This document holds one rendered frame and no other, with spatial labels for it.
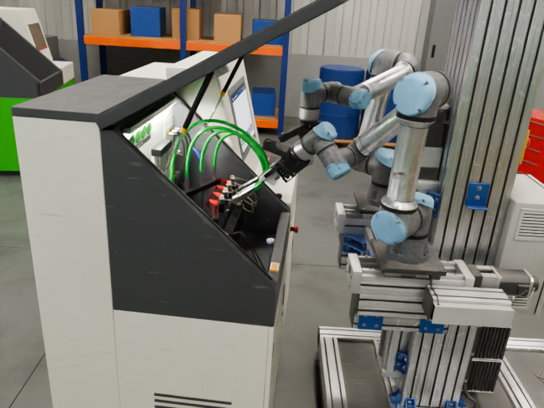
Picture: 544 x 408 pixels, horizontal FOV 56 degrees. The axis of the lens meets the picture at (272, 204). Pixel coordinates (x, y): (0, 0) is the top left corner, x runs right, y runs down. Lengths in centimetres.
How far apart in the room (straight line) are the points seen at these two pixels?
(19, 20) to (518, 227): 535
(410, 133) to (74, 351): 144
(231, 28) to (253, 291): 570
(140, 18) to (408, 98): 617
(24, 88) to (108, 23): 234
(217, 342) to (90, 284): 49
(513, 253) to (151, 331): 136
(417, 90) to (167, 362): 129
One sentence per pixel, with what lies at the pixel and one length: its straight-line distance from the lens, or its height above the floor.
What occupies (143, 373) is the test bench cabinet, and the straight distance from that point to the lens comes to 208.
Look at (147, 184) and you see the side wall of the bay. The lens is 167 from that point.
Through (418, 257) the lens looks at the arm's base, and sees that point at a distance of 182.
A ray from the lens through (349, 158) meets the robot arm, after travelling 179.
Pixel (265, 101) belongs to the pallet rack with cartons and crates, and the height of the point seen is 44.
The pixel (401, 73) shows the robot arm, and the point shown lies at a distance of 214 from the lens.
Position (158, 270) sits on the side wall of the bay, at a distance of 180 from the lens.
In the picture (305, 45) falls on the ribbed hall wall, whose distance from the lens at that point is 840.
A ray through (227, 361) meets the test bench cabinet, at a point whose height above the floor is 62.
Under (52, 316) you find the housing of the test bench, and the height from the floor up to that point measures 73.
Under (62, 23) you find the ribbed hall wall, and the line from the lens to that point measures 900.
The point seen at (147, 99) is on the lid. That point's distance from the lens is 157.
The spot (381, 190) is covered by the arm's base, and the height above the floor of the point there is 111.
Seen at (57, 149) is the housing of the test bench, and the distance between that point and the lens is 175.
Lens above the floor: 187
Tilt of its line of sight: 23 degrees down
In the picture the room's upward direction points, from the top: 4 degrees clockwise
